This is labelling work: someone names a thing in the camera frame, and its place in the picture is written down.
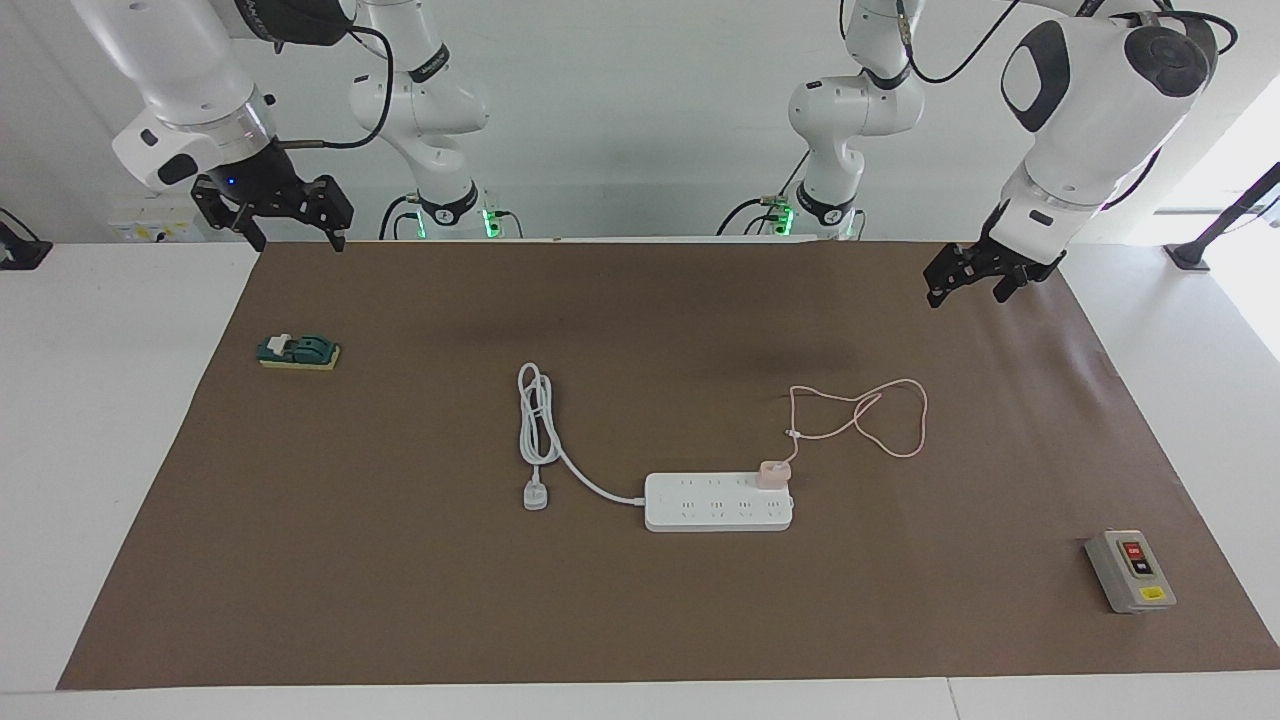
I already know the black base cable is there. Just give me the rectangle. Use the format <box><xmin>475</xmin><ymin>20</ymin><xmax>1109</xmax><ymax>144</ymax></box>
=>
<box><xmin>716</xmin><ymin>150</ymin><xmax>813</xmax><ymax>239</ymax></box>
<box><xmin>378</xmin><ymin>193</ymin><xmax>423</xmax><ymax>241</ymax></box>

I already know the white power strip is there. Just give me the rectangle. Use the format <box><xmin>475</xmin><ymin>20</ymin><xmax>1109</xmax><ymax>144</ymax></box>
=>
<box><xmin>644</xmin><ymin>472</ymin><xmax>795</xmax><ymax>533</ymax></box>

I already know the grey push-button switch box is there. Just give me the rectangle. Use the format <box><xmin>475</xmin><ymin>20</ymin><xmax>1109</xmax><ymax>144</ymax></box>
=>
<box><xmin>1085</xmin><ymin>529</ymin><xmax>1178</xmax><ymax>614</ymax></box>

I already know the black desk clamp stand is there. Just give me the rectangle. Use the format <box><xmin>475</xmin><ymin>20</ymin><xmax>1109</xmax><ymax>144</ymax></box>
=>
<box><xmin>1163</xmin><ymin>162</ymin><xmax>1280</xmax><ymax>271</ymax></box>
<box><xmin>0</xmin><ymin>207</ymin><xmax>53</xmax><ymax>271</ymax></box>

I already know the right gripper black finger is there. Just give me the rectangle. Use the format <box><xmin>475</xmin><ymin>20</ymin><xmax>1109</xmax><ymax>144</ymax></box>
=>
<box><xmin>299</xmin><ymin>174</ymin><xmax>354</xmax><ymax>252</ymax></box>
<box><xmin>191</xmin><ymin>181</ymin><xmax>268</xmax><ymax>252</ymax></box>

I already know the green knife switch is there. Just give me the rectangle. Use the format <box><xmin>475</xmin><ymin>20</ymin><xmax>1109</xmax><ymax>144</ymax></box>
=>
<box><xmin>256</xmin><ymin>333</ymin><xmax>342</xmax><ymax>372</ymax></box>

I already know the white wall outlet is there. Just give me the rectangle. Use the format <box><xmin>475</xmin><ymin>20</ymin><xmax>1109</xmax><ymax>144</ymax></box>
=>
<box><xmin>108</xmin><ymin>195</ymin><xmax>206</xmax><ymax>244</ymax></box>

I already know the pink charging cable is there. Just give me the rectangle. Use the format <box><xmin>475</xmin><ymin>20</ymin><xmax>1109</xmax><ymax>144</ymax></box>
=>
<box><xmin>783</xmin><ymin>378</ymin><xmax>929</xmax><ymax>471</ymax></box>

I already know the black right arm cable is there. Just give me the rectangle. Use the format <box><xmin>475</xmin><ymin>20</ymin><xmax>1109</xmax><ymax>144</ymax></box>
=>
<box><xmin>270</xmin><ymin>22</ymin><xmax>397</xmax><ymax>151</ymax></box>

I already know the brown table mat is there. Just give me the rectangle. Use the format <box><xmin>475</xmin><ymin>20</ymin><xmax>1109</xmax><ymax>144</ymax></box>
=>
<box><xmin>57</xmin><ymin>240</ymin><xmax>1280</xmax><ymax>691</ymax></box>

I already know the white power cord with plug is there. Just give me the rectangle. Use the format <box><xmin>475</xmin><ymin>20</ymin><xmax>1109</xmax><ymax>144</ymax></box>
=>
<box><xmin>517</xmin><ymin>362</ymin><xmax>649</xmax><ymax>512</ymax></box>

